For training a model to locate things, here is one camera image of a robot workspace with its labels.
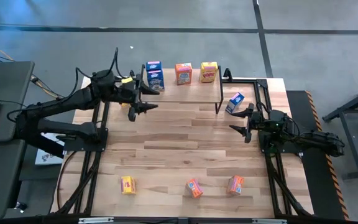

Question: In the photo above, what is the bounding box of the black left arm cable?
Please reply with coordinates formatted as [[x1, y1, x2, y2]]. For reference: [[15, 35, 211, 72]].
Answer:
[[75, 46, 121, 80]]

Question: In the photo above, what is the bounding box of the silver metal bracket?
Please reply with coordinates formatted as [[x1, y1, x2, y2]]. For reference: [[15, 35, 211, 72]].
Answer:
[[252, 217, 288, 224], [78, 217, 114, 224]]

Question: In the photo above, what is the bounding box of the black metal rig frame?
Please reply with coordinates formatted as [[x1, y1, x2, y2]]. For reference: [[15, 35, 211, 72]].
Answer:
[[50, 67, 315, 218]]

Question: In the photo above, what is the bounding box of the black metal stand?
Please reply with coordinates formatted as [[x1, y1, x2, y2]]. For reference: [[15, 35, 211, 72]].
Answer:
[[321, 80, 358, 180]]

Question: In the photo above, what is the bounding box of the blue Frosted Flakes cereal box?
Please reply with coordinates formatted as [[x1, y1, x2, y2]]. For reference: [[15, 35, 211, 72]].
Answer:
[[145, 60, 163, 72], [147, 69, 165, 92], [225, 91, 246, 115]]

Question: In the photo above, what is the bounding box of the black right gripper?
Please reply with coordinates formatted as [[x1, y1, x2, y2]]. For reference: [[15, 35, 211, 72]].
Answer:
[[229, 104, 272, 143]]

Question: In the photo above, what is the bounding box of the wooden shelf with black legs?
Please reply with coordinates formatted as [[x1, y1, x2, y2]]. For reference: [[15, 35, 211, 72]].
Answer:
[[138, 63, 225, 115]]

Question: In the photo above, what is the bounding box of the black mat with hazard stripe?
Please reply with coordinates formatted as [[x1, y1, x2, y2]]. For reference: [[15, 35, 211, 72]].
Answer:
[[286, 90, 351, 221]]

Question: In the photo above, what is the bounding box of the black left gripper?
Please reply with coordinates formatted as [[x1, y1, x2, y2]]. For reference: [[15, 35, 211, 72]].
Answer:
[[112, 76, 160, 121]]

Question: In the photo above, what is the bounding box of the black loose cable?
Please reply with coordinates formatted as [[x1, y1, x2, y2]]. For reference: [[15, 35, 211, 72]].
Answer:
[[56, 151, 77, 211]]

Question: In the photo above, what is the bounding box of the white printed box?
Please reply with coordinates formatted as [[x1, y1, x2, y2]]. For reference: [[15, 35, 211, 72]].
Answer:
[[34, 129, 67, 166]]

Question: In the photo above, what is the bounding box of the desk caster wheel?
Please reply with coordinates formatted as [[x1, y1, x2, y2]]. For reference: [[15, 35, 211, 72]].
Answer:
[[13, 201, 28, 214]]

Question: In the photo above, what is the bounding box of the orange Mini Wheats cereal box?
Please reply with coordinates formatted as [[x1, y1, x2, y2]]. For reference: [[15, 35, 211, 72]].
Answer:
[[186, 178, 204, 199], [226, 174, 245, 197], [175, 62, 193, 86]]

